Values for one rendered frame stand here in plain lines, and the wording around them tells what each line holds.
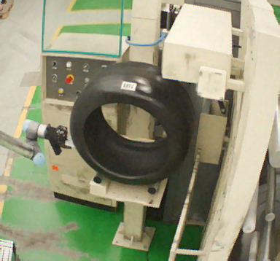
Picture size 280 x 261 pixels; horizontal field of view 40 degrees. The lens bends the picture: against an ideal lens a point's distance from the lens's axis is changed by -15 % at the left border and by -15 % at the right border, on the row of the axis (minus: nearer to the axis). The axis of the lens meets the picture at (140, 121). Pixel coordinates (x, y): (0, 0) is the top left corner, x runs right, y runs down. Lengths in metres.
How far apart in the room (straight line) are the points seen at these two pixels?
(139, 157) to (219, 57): 1.03
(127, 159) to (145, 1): 0.86
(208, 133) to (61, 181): 1.37
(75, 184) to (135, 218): 0.59
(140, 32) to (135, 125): 0.55
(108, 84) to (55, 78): 0.96
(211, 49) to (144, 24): 0.73
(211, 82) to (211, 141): 0.92
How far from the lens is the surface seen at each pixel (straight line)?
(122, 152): 2.37
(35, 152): 2.23
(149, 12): 2.12
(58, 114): 2.90
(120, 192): 2.30
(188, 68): 1.52
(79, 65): 2.73
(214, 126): 2.26
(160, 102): 1.89
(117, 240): 3.06
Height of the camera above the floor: 2.33
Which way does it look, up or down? 32 degrees down
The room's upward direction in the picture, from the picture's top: 3 degrees clockwise
